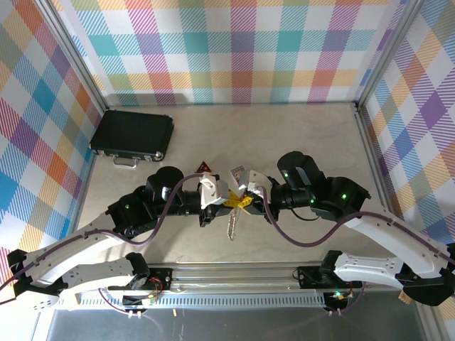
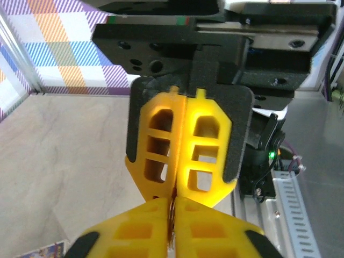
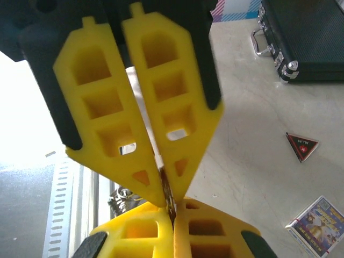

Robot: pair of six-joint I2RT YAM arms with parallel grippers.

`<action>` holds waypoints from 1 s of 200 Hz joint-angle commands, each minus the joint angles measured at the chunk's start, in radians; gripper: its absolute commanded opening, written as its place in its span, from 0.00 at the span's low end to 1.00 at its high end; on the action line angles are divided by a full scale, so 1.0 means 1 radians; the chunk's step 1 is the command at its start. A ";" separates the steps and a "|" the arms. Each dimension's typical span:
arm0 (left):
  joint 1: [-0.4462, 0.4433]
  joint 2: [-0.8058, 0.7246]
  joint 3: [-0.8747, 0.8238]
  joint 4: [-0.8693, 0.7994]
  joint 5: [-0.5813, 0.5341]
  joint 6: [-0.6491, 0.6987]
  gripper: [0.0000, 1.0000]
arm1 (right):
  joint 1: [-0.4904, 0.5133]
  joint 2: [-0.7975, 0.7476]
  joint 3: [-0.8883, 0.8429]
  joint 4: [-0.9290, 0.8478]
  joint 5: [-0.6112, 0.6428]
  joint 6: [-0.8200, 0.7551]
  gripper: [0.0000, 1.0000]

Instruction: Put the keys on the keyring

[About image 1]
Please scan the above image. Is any clear plastic strip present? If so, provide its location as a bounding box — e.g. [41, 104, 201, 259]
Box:
[226, 206, 240, 243]

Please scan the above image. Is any small picture card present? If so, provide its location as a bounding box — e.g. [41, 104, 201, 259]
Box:
[230, 164, 247, 186]

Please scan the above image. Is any thin black cable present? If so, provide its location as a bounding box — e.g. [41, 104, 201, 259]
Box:
[290, 207, 318, 222]

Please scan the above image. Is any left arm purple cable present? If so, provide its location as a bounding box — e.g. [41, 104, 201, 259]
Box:
[0, 174, 204, 306]

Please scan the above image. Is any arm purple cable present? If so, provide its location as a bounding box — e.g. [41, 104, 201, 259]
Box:
[0, 174, 204, 306]
[259, 185, 455, 260]

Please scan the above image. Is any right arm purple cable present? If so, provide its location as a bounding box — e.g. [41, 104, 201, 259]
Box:
[259, 185, 455, 260]

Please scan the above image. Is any aluminium table edge rail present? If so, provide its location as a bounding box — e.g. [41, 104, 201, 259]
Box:
[353, 102, 397, 218]
[70, 155, 99, 230]

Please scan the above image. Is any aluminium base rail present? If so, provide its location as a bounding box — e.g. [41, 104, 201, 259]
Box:
[149, 261, 332, 296]

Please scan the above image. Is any black case with metal handle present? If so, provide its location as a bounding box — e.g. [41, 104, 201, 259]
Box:
[89, 109, 176, 170]

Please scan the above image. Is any slotted grey cable duct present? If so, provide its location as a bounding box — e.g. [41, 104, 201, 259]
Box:
[75, 291, 328, 311]

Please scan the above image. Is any grey metal base plate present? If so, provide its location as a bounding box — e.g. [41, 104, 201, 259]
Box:
[45, 308, 427, 341]

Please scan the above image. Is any aluminium frame post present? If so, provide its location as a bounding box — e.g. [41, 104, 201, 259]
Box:
[37, 0, 109, 112]
[355, 0, 427, 109]

